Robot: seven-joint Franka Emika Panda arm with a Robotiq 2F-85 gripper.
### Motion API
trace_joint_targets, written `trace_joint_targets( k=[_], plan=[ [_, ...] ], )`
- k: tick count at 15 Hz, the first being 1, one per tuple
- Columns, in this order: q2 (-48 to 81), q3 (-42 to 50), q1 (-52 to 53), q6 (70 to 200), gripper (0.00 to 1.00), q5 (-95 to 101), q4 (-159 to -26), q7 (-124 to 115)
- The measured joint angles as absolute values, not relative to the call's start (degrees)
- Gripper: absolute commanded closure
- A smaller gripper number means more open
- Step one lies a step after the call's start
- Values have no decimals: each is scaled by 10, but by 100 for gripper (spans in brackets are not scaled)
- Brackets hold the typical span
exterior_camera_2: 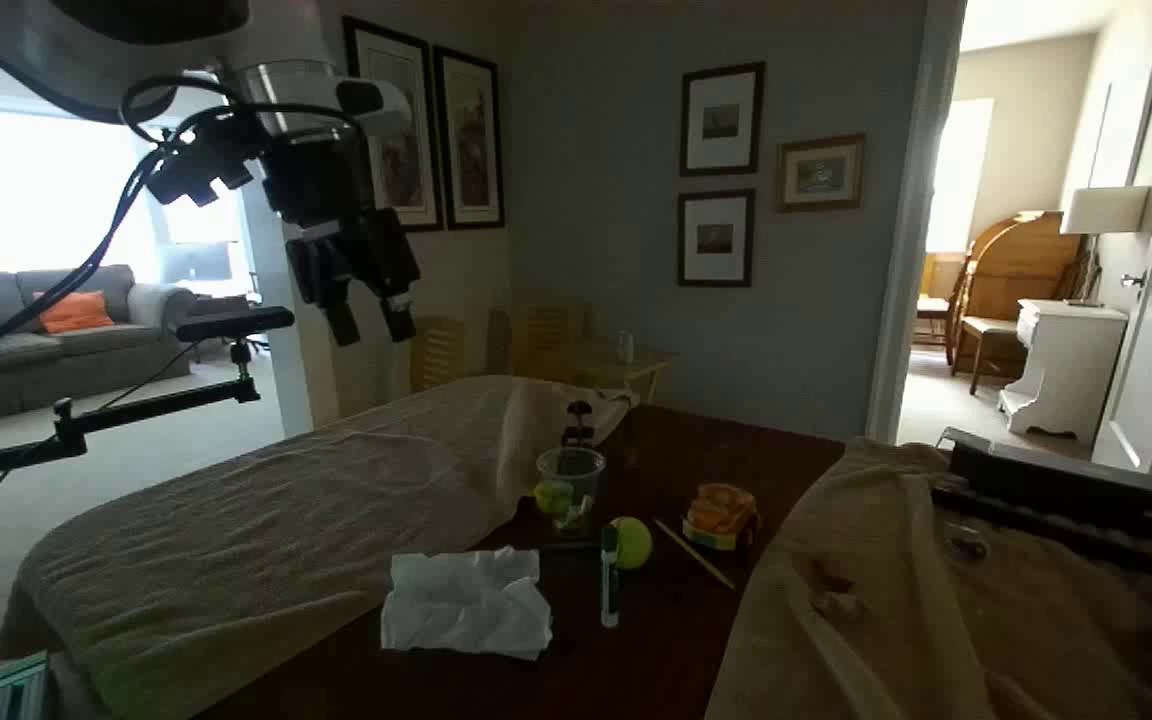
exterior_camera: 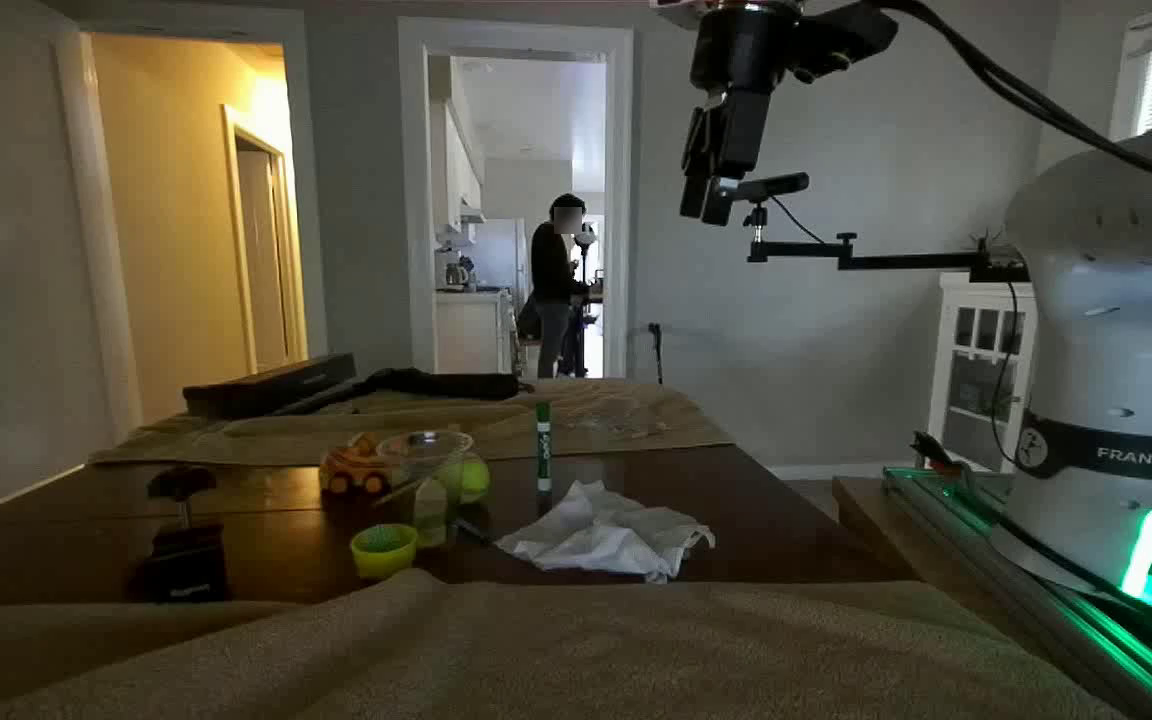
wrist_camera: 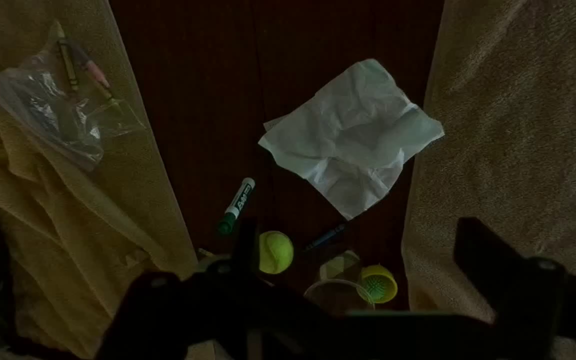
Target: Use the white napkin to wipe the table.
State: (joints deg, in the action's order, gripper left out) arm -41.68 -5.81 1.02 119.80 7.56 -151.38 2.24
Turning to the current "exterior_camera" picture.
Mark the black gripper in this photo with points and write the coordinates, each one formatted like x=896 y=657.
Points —
x=742 y=49

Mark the wrinkled beige cloth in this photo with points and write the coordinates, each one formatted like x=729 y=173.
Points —
x=509 y=654

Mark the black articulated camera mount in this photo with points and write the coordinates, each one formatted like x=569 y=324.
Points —
x=896 y=258

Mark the green marker pen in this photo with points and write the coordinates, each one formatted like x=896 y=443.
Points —
x=542 y=443

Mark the dark cloth strip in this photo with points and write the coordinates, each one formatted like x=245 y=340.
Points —
x=443 y=386

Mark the green lit metal rail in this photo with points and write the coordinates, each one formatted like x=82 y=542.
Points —
x=1071 y=584

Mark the black stereo camera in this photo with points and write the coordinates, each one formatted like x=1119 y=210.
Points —
x=775 y=185

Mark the tan cloth with stains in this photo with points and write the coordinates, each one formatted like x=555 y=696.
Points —
x=628 y=416

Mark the person in dark clothes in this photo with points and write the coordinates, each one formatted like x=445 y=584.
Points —
x=555 y=286

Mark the small black device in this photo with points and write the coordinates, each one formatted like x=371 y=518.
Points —
x=183 y=560

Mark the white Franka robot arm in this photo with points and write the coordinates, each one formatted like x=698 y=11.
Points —
x=1119 y=344

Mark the white door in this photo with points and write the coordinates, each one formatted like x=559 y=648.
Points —
x=271 y=255

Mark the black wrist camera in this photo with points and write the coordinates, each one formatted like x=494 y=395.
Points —
x=845 y=37

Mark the small lime green cup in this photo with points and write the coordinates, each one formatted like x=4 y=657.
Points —
x=384 y=547

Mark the clear glass bowl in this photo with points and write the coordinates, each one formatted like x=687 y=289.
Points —
x=426 y=444

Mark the long black case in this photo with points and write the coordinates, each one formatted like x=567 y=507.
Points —
x=271 y=386

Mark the orange yellow toy truck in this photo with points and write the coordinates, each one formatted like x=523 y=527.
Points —
x=355 y=465

